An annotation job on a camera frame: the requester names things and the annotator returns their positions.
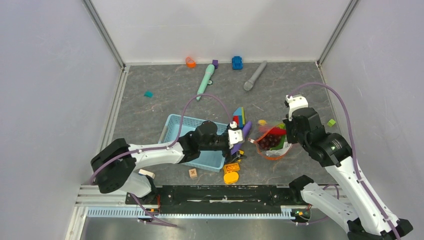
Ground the light blue plastic basket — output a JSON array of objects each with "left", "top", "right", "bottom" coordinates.
[{"left": 159, "top": 114, "right": 231, "bottom": 172}]

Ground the red toy chili pepper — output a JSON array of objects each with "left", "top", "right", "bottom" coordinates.
[{"left": 258, "top": 126, "right": 287, "bottom": 136}]

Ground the clear orange zip bag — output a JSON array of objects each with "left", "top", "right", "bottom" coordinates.
[{"left": 248, "top": 119, "right": 292, "bottom": 161}]

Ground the yellow toy corn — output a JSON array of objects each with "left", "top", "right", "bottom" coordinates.
[{"left": 257, "top": 119, "right": 267, "bottom": 126}]

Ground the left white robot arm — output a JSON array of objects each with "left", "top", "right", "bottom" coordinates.
[{"left": 89, "top": 121, "right": 238, "bottom": 204}]

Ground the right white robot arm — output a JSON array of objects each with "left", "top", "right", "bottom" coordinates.
[{"left": 283, "top": 106, "right": 413, "bottom": 240}]

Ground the green small cube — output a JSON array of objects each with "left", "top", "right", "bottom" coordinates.
[{"left": 327, "top": 119, "right": 337, "bottom": 127}]

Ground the wooden cube with X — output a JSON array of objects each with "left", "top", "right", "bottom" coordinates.
[{"left": 188, "top": 168, "right": 198, "bottom": 179}]

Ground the multicolour stacked brick block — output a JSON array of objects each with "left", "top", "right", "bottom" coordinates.
[{"left": 233, "top": 107, "right": 246, "bottom": 129}]

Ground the orange lego brick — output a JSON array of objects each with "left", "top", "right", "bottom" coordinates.
[{"left": 222, "top": 162, "right": 240, "bottom": 174}]

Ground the purple toy cylinder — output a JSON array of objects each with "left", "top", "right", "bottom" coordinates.
[{"left": 230, "top": 121, "right": 252, "bottom": 155}]

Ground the yellow oval toy block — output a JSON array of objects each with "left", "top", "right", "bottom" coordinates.
[{"left": 223, "top": 171, "right": 239, "bottom": 185}]

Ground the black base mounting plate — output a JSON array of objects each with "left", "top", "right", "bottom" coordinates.
[{"left": 140, "top": 185, "right": 306, "bottom": 214}]

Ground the grey toy microphone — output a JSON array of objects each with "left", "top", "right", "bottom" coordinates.
[{"left": 243, "top": 60, "right": 268, "bottom": 91}]

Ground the mint green toy pen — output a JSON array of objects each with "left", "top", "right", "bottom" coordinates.
[{"left": 197, "top": 64, "right": 215, "bottom": 95}]

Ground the white yellow striped block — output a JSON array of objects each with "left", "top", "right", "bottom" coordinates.
[{"left": 138, "top": 169, "right": 156, "bottom": 179}]

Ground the teal small block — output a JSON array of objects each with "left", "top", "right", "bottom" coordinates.
[{"left": 143, "top": 91, "right": 153, "bottom": 98}]

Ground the small purple block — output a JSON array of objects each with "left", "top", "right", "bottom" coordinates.
[{"left": 212, "top": 59, "right": 219, "bottom": 70}]

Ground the blue toy car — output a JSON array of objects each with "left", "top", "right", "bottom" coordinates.
[{"left": 231, "top": 56, "right": 243, "bottom": 70}]

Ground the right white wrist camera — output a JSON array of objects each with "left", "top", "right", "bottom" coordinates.
[{"left": 284, "top": 95, "right": 309, "bottom": 121}]

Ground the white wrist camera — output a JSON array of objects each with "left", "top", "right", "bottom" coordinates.
[
  {"left": 227, "top": 121, "right": 244, "bottom": 148},
  {"left": 284, "top": 95, "right": 309, "bottom": 121}
]

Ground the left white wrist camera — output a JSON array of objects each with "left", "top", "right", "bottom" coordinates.
[{"left": 227, "top": 121, "right": 244, "bottom": 148}]

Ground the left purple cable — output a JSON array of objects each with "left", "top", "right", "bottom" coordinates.
[{"left": 88, "top": 93, "right": 234, "bottom": 186}]

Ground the purple cable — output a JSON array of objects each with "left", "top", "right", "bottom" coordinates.
[
  {"left": 88, "top": 93, "right": 234, "bottom": 186},
  {"left": 287, "top": 82, "right": 402, "bottom": 240}
]

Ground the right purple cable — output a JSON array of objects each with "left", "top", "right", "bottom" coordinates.
[{"left": 287, "top": 82, "right": 402, "bottom": 240}]

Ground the light blue cable comb rail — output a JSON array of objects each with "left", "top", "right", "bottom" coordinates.
[{"left": 87, "top": 206, "right": 295, "bottom": 220}]

